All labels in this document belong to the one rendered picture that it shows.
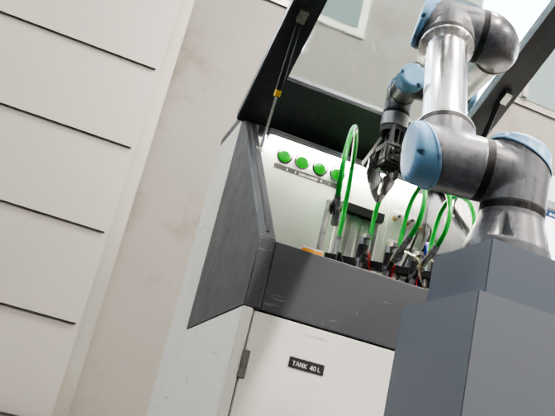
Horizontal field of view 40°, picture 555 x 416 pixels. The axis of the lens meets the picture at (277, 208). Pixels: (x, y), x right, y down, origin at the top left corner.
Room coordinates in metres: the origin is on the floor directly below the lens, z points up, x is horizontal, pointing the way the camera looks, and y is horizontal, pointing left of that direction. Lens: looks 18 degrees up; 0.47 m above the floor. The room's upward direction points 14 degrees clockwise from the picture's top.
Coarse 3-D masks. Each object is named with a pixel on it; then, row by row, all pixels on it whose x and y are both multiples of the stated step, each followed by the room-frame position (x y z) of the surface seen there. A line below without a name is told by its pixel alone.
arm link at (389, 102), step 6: (390, 84) 1.91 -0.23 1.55; (390, 90) 1.96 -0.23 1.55; (390, 96) 1.89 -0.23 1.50; (390, 102) 1.91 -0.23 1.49; (396, 102) 1.89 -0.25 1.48; (384, 108) 1.92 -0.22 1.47; (390, 108) 1.90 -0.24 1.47; (396, 108) 1.90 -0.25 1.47; (402, 108) 1.90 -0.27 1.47; (408, 108) 1.91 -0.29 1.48; (408, 114) 1.91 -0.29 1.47
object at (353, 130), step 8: (352, 128) 1.86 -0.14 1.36; (352, 136) 1.83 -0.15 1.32; (344, 144) 1.81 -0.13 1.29; (344, 152) 1.80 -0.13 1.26; (352, 152) 2.09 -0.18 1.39; (344, 160) 1.80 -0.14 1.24; (352, 160) 2.11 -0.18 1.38; (344, 168) 1.81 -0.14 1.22; (352, 168) 2.12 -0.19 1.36; (352, 176) 2.13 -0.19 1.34; (336, 192) 1.84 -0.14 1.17; (344, 200) 2.16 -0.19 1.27; (344, 208) 2.16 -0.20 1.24; (344, 216) 2.17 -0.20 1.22
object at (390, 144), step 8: (384, 128) 1.91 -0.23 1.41; (392, 128) 1.89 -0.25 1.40; (400, 128) 1.88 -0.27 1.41; (392, 136) 1.88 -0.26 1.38; (400, 136) 1.91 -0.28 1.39; (384, 144) 1.88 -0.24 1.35; (392, 144) 1.88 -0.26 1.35; (400, 144) 1.88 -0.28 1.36; (376, 152) 1.93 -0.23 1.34; (384, 152) 1.88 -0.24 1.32; (392, 152) 1.88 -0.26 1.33; (400, 152) 1.89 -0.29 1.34; (376, 160) 1.93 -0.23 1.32; (384, 160) 1.89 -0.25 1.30; (392, 160) 1.89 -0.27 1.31; (400, 160) 1.89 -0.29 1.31; (384, 168) 1.94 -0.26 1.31; (392, 168) 1.94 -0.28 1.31; (400, 168) 1.91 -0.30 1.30
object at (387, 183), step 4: (384, 176) 1.95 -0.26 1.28; (388, 176) 1.95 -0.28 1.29; (392, 176) 1.93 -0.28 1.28; (384, 180) 1.95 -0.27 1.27; (388, 180) 1.94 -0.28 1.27; (392, 180) 1.92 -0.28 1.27; (384, 184) 1.95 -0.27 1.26; (388, 184) 1.93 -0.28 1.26; (392, 184) 1.91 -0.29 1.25; (380, 188) 1.95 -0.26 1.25; (384, 188) 1.95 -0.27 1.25; (388, 188) 1.93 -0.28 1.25; (380, 192) 1.95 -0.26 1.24; (384, 192) 1.94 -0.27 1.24; (380, 196) 1.95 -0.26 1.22; (384, 196) 1.95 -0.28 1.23; (380, 200) 1.95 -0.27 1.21
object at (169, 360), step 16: (224, 144) 2.39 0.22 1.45; (224, 160) 2.32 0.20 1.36; (224, 176) 2.25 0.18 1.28; (208, 192) 2.44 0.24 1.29; (208, 208) 2.37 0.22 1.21; (208, 224) 2.29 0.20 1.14; (208, 240) 2.22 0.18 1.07; (192, 256) 2.41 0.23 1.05; (192, 272) 2.33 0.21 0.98; (192, 288) 2.27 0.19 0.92; (192, 304) 2.21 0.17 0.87; (176, 320) 2.39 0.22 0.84; (176, 336) 2.32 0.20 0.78; (176, 352) 2.25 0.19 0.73; (160, 368) 2.44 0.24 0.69; (160, 384) 2.37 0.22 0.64; (160, 400) 2.30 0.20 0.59
